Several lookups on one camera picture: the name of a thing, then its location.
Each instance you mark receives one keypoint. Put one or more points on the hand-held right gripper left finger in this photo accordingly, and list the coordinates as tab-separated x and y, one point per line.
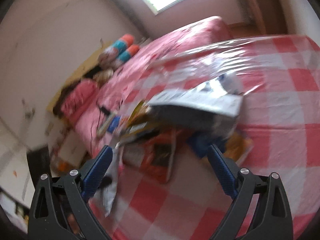
97	170

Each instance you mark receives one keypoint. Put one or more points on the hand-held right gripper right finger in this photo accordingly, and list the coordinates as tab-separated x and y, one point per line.
222	172

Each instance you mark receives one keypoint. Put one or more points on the grey printed packet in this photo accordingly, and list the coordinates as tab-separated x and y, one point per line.
111	195

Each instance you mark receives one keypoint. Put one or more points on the yellow orange snack packet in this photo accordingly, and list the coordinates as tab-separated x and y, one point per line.
238	147

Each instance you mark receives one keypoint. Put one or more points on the blue tissue pack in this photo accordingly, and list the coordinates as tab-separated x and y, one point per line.
115	125

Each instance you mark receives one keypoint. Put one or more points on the red snack packet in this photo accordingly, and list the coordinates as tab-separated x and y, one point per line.
157	157

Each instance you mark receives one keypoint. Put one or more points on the brown gold wrapper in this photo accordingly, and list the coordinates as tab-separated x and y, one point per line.
140	117

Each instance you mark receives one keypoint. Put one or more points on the white blue milk carton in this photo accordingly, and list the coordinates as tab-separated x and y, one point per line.
195	107

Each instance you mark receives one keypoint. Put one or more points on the white blue packet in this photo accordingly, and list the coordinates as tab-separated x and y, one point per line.
230	82

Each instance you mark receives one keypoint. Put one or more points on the black charger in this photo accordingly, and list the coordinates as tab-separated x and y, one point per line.
105	110

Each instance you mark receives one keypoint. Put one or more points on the pink love you pillow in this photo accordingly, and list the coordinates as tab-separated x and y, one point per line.
77	100

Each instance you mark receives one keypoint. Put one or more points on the pink checked tablecloth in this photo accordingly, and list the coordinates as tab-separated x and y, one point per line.
275	105

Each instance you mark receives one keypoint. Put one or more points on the brown print pillow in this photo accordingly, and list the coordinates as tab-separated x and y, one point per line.
103	76

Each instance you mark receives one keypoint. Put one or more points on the yellow headboard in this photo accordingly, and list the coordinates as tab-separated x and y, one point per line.
72	72

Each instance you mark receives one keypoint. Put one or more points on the cartoon print rolled quilt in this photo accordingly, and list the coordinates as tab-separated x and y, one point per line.
118	43
128	52

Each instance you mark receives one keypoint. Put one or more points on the pink bed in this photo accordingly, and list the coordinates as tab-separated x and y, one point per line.
175	40

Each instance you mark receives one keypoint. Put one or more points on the brown wooden cabinet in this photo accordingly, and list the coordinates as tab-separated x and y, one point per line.
262	7

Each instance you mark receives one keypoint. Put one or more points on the grey patterned curtain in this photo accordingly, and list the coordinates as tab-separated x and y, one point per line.
241	0

